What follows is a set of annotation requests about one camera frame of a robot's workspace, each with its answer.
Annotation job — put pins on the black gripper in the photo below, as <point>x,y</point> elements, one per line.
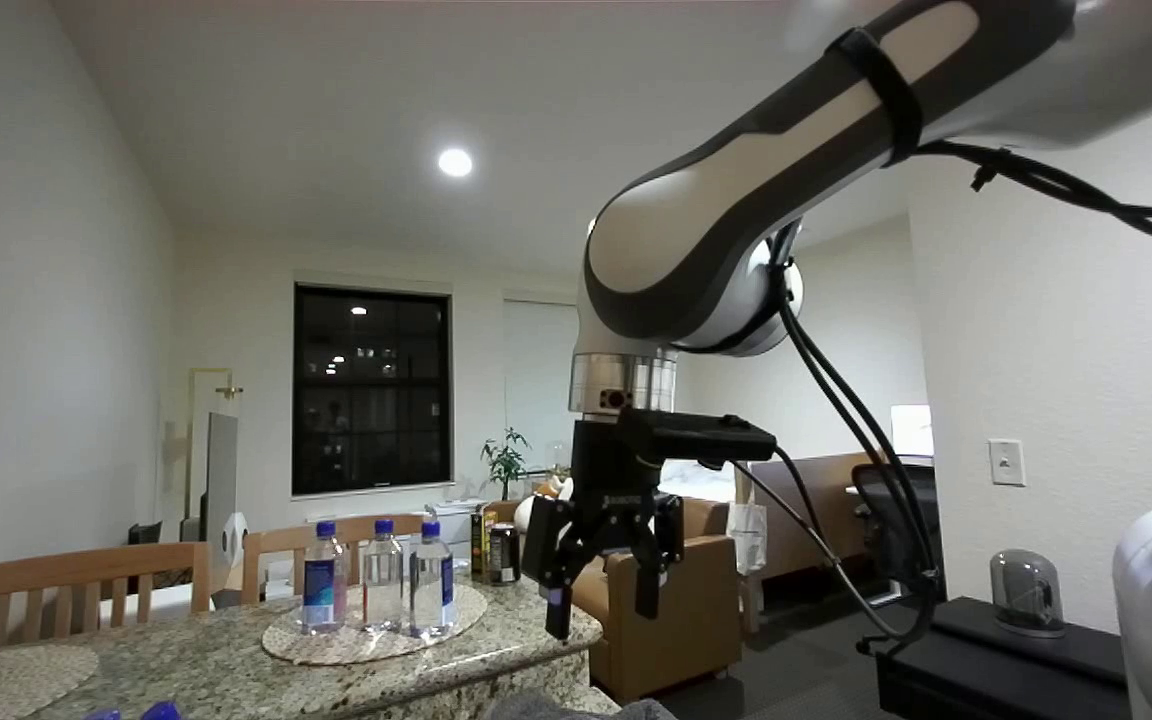
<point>614,505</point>

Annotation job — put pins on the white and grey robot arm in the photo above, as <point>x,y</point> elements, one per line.
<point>694,258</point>

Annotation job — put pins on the dark jar on counter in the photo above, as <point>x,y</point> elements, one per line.
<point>497,548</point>

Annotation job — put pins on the tan leather sofa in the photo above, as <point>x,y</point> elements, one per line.
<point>694,628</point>

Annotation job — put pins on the green potted plant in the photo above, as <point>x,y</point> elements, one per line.
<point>504,456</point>

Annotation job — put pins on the right plastic water bottle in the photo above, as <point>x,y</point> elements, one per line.
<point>431,586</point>

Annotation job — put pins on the plastic water bottle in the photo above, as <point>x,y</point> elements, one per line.
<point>383,577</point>
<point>431,586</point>
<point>320,596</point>

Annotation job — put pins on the wooden desk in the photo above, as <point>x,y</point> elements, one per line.
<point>813,488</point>

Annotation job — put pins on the white window blind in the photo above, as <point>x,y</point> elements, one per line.
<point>536,354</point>

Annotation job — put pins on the middle plastic water bottle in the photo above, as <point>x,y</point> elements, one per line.
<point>383,577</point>

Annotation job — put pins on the left plastic water bottle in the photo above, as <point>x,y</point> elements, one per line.
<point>320,596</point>

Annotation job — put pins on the black office chair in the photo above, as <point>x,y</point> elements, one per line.
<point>884,529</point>

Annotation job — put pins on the dark night window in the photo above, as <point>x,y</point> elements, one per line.
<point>370,391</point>

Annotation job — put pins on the round woven placemat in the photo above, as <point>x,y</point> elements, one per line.
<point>286,636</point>

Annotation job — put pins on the black equipment box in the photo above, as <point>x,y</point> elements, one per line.
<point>973,664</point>

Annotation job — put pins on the recessed ceiling light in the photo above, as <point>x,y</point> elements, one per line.
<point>452,163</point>

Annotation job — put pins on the grey metal cylinder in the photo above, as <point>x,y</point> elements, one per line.
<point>1026,588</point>

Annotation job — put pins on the left wooden chair back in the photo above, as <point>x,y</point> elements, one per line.
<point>77,595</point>

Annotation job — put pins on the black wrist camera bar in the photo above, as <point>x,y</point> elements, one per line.
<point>694,439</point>

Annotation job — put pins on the white wall switch plate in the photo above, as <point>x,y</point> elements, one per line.
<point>1006,463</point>

